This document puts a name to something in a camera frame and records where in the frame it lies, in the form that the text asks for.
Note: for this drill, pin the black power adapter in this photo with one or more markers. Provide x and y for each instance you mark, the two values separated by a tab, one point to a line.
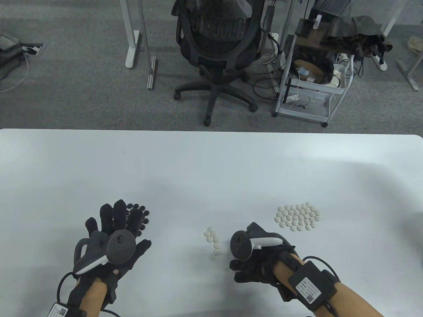
270	18

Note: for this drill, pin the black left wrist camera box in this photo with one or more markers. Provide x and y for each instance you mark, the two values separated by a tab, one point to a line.
61	310

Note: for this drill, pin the grey white right hand controller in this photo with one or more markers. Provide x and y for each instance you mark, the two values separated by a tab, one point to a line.
239	246

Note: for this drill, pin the black cloth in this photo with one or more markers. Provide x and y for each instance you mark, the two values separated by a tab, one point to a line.
353	29

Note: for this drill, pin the black mesh office chair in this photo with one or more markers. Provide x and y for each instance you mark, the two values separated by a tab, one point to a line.
214	71

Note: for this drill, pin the tan shoe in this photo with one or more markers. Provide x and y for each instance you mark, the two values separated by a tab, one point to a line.
415	43

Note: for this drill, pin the grey metal floor foot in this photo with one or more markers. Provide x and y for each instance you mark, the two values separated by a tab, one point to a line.
409	77

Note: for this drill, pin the person's left hand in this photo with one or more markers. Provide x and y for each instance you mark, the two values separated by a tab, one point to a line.
120	219

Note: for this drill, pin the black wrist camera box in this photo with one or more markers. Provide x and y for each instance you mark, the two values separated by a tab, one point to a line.
312	285
61	310

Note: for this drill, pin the white desk leg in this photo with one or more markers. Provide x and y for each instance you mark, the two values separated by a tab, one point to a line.
132	49
393	23

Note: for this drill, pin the sorted white go stones group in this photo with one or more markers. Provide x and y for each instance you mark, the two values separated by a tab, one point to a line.
299	216

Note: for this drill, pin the aluminium profile post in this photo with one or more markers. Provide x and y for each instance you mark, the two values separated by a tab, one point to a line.
151	72

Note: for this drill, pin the white power strip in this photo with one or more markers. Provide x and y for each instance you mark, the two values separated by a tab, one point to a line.
380	62

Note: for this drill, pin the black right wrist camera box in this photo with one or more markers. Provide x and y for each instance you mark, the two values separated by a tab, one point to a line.
312	285

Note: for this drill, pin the person's right hand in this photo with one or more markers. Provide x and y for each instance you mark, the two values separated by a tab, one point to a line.
254	267

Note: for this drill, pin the white utility cart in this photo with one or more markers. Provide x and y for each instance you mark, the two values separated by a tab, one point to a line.
304	114

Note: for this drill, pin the sorted black go stones group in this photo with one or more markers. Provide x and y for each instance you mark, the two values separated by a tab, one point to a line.
146	213

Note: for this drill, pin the person's right forearm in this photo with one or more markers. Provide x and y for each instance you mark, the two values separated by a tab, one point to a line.
347	300

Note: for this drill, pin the grey white hand controller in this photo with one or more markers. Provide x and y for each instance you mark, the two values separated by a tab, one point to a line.
120	246
239	246

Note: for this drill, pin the floor socket box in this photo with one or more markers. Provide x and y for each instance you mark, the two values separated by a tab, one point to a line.
33	49

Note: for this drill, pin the small white bottle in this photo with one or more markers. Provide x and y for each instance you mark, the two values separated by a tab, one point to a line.
318	22

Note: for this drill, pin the mixed black white go stones pile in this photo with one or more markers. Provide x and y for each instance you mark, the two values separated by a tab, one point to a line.
213	239

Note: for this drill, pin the grey white left hand controller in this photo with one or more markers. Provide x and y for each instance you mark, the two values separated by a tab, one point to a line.
120	246

